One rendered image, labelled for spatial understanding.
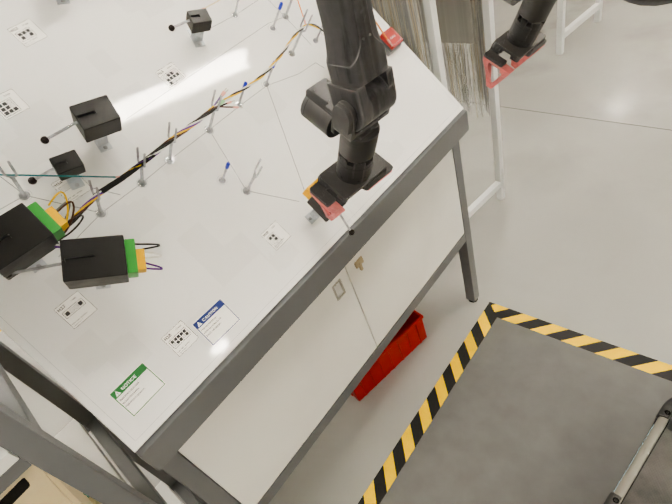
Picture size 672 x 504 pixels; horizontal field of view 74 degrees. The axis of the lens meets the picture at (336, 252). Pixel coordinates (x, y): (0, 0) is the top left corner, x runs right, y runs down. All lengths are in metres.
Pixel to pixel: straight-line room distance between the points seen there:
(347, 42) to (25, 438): 0.67
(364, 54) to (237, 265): 0.53
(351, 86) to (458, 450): 1.30
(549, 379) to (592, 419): 0.17
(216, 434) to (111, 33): 0.89
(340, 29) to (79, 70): 0.67
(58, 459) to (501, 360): 1.42
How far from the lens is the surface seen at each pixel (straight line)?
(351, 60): 0.58
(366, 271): 1.21
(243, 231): 0.97
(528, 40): 1.06
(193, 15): 1.13
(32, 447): 0.80
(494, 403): 1.71
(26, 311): 0.94
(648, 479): 1.39
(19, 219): 0.83
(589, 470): 1.64
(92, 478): 0.88
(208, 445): 1.06
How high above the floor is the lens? 1.51
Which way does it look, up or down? 40 degrees down
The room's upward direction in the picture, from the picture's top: 22 degrees counter-clockwise
